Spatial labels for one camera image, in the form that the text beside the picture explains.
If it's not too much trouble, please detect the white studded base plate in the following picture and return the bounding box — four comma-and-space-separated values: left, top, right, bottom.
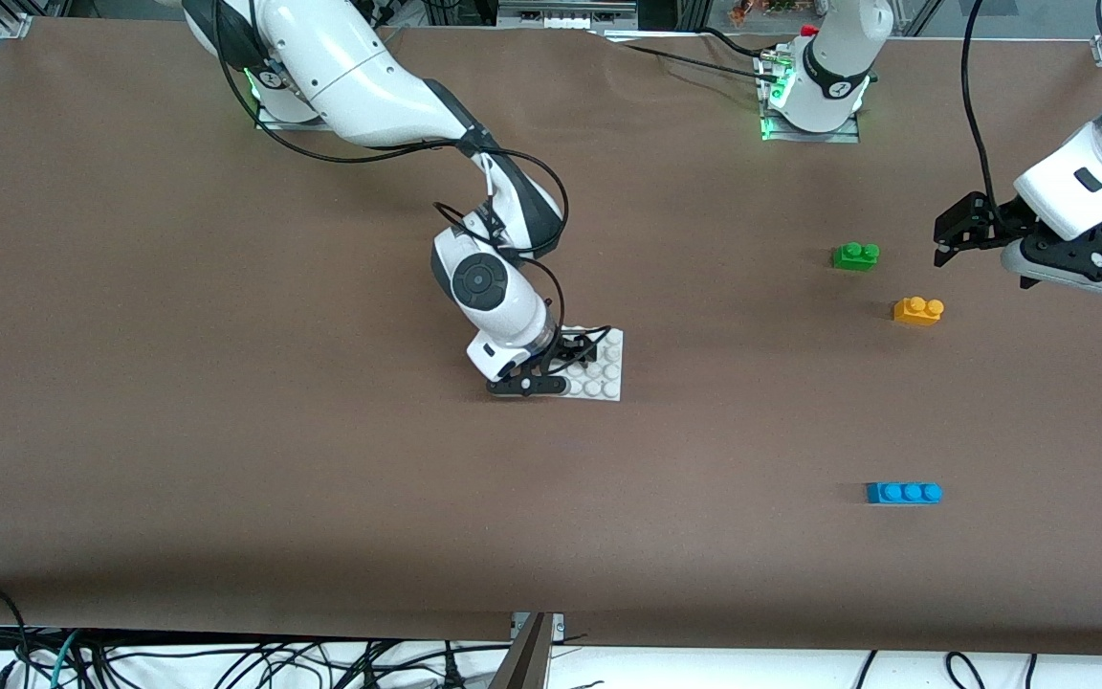
543, 326, 625, 403

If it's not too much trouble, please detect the yellow two-stud block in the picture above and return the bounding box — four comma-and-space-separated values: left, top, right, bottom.
893, 296, 945, 327

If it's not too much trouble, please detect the green two-stud block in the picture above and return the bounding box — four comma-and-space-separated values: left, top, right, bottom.
831, 241, 881, 273

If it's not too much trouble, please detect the blue three-stud block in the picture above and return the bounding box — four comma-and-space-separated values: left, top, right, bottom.
865, 481, 944, 506

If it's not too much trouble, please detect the brown paper table cover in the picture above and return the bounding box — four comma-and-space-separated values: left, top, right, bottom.
0, 17, 1102, 657

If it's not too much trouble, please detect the colourful background object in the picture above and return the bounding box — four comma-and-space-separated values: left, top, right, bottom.
731, 0, 801, 25

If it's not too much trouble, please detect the white power strip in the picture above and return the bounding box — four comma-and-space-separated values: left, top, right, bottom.
496, 0, 640, 30

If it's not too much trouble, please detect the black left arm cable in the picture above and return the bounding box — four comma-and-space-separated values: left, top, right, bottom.
960, 0, 1009, 233

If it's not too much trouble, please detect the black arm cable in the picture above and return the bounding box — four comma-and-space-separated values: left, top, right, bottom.
211, 0, 609, 360
960, 0, 1009, 233

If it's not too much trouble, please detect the aluminium frame profile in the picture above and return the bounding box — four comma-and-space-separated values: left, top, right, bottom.
895, 0, 944, 37

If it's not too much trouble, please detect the silver metal bracket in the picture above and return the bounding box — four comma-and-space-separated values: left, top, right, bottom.
511, 612, 566, 640

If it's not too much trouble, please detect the black cable on table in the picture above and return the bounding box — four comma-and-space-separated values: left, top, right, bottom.
599, 27, 786, 79

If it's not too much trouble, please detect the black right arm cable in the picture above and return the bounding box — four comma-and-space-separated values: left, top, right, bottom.
211, 0, 609, 360

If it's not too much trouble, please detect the dark metal post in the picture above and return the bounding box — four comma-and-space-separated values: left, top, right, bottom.
487, 612, 554, 689

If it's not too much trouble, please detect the black base cable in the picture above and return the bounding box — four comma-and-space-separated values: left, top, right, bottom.
355, 0, 408, 54

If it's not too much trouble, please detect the black tangled cable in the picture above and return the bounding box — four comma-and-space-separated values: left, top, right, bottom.
82, 639, 475, 689

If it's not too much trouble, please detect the teal cable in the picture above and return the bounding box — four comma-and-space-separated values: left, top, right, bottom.
49, 629, 83, 689

